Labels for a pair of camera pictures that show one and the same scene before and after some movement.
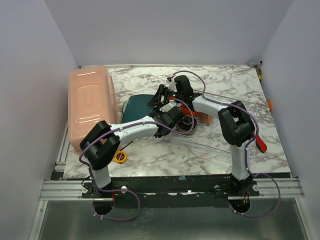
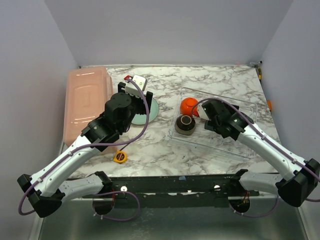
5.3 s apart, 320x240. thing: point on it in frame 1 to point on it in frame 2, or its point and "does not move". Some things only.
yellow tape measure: (120, 157) does not move
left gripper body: (173, 117) to (139, 100)
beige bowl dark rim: (185, 124) does not move
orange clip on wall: (270, 105) does not move
